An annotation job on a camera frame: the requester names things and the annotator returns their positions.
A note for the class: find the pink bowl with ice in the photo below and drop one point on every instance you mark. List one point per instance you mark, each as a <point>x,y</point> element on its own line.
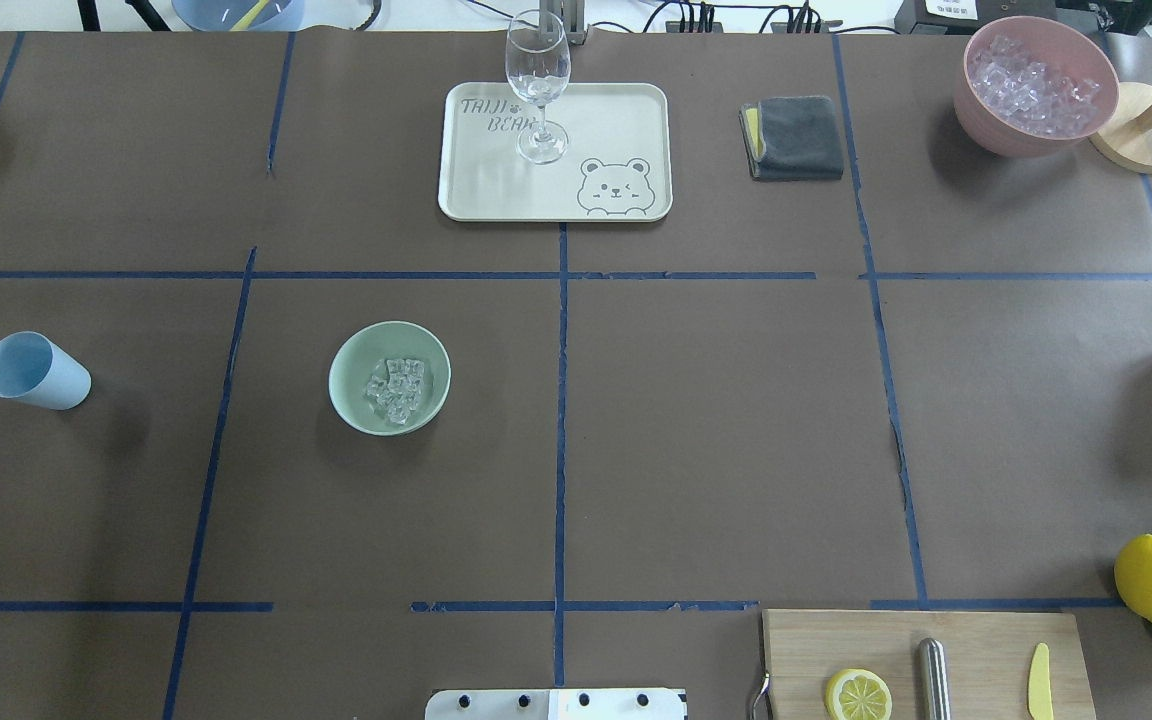
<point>1030,86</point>

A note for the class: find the green bowl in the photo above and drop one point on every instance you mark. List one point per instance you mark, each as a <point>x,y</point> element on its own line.
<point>356,359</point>

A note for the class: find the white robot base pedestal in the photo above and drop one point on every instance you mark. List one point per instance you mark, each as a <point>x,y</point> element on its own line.
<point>559,703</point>

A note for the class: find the clear wine glass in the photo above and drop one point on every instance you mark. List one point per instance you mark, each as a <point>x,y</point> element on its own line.
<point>538,69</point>

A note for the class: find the ice cubes in bowl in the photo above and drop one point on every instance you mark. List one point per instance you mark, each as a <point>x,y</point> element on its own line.
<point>396,388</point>

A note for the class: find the lemon half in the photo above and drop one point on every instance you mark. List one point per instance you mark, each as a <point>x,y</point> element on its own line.
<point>856,693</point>

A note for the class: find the yellow plastic fork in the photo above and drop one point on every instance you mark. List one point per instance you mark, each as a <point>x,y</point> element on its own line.
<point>249,16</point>

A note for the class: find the grey folded cloth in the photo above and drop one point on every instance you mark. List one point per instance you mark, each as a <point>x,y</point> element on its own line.
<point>792,139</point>

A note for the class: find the yellow plastic knife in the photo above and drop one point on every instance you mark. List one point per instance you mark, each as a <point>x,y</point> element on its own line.
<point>1039,688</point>

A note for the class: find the aluminium frame post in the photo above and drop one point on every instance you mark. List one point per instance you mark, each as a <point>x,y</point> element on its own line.
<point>572,15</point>

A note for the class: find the blue bowl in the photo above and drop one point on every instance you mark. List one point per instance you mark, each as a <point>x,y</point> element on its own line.
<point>222,16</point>

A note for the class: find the light blue plastic cup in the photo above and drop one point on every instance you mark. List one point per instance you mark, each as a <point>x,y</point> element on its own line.
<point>36,372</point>

